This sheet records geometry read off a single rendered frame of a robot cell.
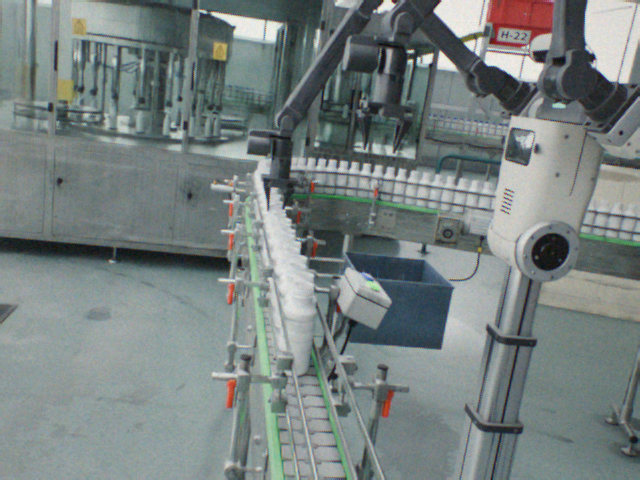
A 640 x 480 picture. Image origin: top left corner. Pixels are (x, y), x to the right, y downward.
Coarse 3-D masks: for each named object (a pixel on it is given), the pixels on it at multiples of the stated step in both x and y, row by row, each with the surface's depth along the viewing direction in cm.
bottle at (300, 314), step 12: (300, 288) 111; (312, 288) 112; (300, 300) 112; (288, 312) 112; (300, 312) 111; (312, 312) 112; (288, 324) 112; (300, 324) 111; (312, 324) 113; (300, 336) 112; (312, 336) 114; (300, 348) 112; (300, 360) 113; (288, 372) 113; (300, 372) 114
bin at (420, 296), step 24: (360, 264) 232; (384, 264) 233; (408, 264) 234; (384, 288) 202; (408, 288) 204; (432, 288) 205; (408, 312) 206; (432, 312) 207; (360, 336) 205; (384, 336) 207; (408, 336) 208; (432, 336) 209
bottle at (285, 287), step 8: (288, 264) 124; (296, 264) 126; (288, 272) 124; (288, 280) 123; (280, 288) 124; (288, 288) 123; (280, 296) 124; (280, 320) 124; (280, 328) 125; (272, 336) 127
